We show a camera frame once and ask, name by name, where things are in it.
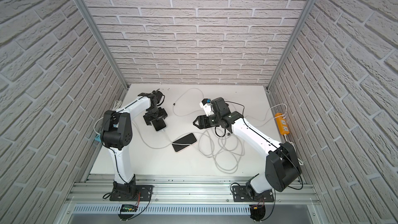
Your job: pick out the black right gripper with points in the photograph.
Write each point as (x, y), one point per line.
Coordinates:
(210, 120)

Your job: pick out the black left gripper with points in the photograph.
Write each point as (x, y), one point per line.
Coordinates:
(154, 116)

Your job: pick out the phone with light pink case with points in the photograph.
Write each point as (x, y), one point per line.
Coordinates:
(184, 142)

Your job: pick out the phone with grey-blue case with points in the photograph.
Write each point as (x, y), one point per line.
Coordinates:
(159, 124)

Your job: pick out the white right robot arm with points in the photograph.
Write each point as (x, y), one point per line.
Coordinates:
(281, 162)

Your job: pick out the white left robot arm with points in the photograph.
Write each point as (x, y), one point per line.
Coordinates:
(116, 135)

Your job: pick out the teal power strip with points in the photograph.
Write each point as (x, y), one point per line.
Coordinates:
(98, 138)

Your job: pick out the orange power strip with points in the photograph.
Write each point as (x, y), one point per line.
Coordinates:
(282, 124)

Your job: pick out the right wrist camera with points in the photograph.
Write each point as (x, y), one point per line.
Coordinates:
(205, 104)

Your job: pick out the aluminium front rail frame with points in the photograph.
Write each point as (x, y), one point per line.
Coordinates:
(191, 195)

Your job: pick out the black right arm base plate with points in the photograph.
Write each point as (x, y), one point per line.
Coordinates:
(246, 194)

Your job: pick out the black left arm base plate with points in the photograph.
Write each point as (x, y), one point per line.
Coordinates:
(130, 192)

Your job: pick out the aluminium corner post left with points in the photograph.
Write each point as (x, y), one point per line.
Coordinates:
(88, 18)

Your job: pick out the aluminium corner post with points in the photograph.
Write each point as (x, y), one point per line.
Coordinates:
(292, 39)
(88, 18)

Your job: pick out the aluminium corner post right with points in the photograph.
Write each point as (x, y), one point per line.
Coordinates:
(292, 39)

